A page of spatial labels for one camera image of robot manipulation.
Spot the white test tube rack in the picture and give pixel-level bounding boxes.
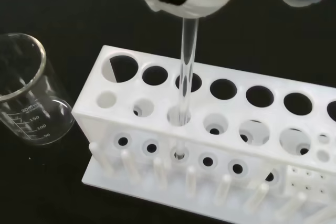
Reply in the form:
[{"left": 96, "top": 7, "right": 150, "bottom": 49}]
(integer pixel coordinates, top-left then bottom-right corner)
[{"left": 70, "top": 45, "right": 336, "bottom": 224}]

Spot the black bench cloth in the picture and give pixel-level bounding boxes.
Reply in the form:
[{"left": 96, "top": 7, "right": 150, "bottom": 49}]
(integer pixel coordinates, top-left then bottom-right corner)
[{"left": 0, "top": 0, "right": 336, "bottom": 224}]

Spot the clear glass beaker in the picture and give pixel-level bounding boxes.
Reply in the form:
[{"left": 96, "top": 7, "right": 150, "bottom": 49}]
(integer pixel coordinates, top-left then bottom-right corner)
[{"left": 0, "top": 33, "right": 76, "bottom": 147}]

